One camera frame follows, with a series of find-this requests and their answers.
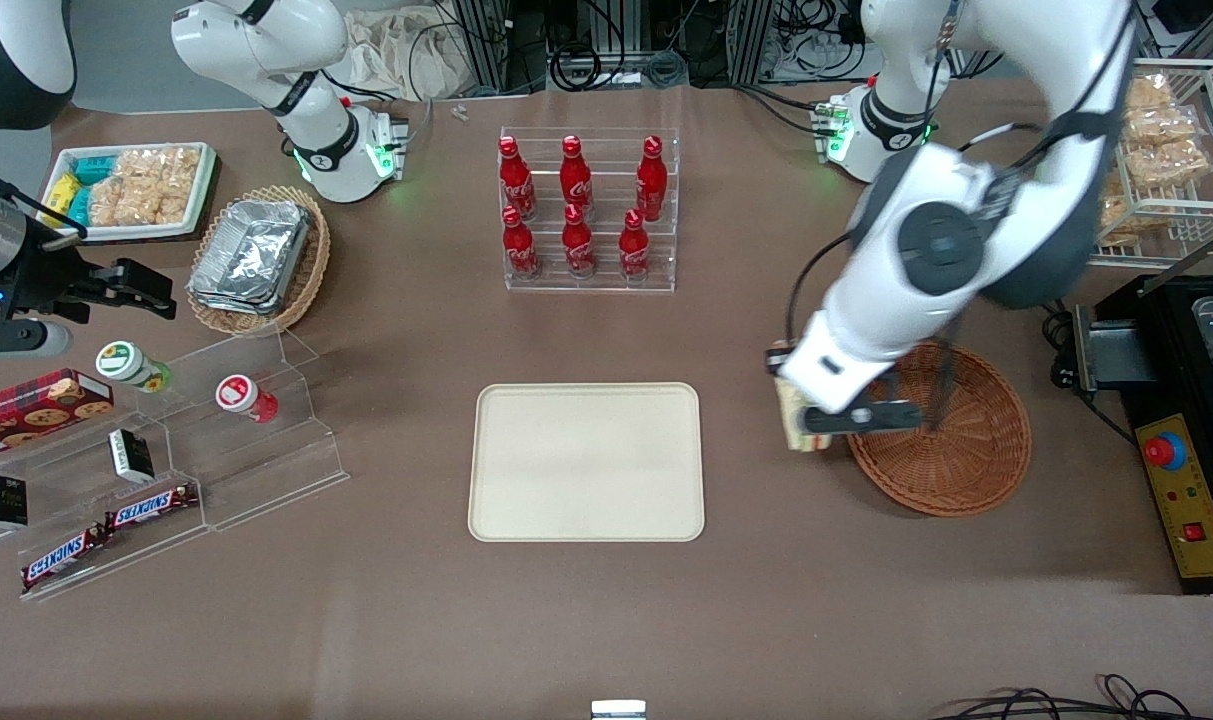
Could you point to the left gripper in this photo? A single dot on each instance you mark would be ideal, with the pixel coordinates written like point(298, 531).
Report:
point(774, 359)

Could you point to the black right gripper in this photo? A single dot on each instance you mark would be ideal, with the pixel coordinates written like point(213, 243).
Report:
point(48, 277)

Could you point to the triangular sandwich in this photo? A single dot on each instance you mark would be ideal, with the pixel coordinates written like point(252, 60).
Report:
point(794, 428)

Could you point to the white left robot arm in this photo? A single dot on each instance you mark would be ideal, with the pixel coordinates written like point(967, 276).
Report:
point(966, 240)

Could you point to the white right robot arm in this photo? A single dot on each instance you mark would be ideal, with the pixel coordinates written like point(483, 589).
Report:
point(318, 140)

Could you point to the white rectangular snack tray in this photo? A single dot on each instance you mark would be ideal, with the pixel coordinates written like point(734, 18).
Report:
point(201, 205)

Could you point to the light oval wicker basket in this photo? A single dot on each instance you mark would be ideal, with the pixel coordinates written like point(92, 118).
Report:
point(311, 270)

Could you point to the brown round wicker basket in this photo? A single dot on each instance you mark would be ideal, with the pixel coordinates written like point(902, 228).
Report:
point(966, 470)

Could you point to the cream plastic tray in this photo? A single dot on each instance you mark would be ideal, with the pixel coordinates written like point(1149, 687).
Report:
point(586, 462)

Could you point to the green lid yogurt cup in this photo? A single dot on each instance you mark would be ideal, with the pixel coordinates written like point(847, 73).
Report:
point(121, 362)

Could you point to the rice cracker snack bag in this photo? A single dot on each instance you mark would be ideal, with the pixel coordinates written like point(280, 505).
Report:
point(151, 185)
point(1114, 222)
point(1164, 125)
point(1171, 165)
point(1154, 92)

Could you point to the teal snack packet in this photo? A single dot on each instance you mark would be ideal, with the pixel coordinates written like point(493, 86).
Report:
point(94, 168)
point(79, 205)

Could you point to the stacked aluminium foil trays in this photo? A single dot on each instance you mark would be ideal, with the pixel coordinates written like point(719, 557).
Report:
point(251, 255)

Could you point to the yellow snack packet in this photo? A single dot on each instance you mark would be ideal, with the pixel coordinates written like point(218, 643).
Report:
point(62, 193)

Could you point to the red lid yogurt cup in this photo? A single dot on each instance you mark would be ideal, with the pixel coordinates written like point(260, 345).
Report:
point(238, 393)

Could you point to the small black chocolate box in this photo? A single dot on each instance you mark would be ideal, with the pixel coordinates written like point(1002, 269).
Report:
point(131, 455)
point(4, 502)

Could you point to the red cookie box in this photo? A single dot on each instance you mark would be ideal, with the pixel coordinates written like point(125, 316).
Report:
point(26, 410)

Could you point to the red cola bottle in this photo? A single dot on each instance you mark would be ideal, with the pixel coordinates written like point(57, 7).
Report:
point(578, 246)
point(519, 250)
point(652, 185)
point(516, 185)
point(634, 250)
point(576, 185)

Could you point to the clear acrylic stepped shelf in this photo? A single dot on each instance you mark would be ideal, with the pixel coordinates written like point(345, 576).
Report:
point(266, 470)

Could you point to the Snickers chocolate bar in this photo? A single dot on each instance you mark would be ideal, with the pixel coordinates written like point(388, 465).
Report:
point(151, 507)
point(61, 558)

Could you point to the clear acrylic bottle rack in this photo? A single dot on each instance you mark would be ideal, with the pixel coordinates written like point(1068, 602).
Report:
point(606, 170)

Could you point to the grey metal box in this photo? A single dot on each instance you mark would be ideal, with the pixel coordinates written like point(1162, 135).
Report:
point(1111, 355)

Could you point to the beige cloth bag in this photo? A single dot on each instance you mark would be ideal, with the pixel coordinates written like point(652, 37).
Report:
point(406, 55)

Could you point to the small white box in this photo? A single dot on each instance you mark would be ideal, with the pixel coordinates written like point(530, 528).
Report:
point(618, 710)

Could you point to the red emergency stop button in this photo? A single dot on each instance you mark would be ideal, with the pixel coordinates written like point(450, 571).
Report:
point(1164, 452)

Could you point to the black appliance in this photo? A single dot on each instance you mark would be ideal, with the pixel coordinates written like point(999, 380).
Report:
point(1166, 340)

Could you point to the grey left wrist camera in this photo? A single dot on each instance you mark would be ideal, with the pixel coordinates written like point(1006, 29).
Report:
point(876, 416)

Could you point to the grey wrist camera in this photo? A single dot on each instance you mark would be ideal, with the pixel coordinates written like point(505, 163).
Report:
point(26, 340)
point(876, 416)

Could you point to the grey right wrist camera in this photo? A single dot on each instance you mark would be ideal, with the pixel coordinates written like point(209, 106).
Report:
point(26, 340)

